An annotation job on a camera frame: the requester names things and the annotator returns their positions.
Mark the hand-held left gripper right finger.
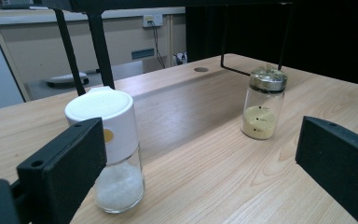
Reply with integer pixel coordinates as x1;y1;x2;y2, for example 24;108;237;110
295;115;358;224

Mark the white round floor device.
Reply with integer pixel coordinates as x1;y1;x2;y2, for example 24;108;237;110
45;72;90;87

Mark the white-capped glass salt jar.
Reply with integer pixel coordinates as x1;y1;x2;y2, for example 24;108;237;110
63;86;146;215

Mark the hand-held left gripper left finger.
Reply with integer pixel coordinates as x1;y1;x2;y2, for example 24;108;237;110
16;117;108;224

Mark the black shelf with wire legs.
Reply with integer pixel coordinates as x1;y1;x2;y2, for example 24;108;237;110
40;0;295;97

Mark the white wall socket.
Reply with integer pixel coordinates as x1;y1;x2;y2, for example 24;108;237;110
142;13;164;28

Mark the beige wooden counter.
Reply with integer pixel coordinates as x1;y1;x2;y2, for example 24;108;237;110
0;7;187;104

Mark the glass jar with silver lid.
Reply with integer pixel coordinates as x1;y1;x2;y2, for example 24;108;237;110
241;64;289;141

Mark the black and white small object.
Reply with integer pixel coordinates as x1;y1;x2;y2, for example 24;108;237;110
172;51;188;66

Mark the black socket cable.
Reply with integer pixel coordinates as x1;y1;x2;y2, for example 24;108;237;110
149;21;167;69

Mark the black curtain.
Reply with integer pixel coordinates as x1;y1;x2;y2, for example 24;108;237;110
185;0;358;89

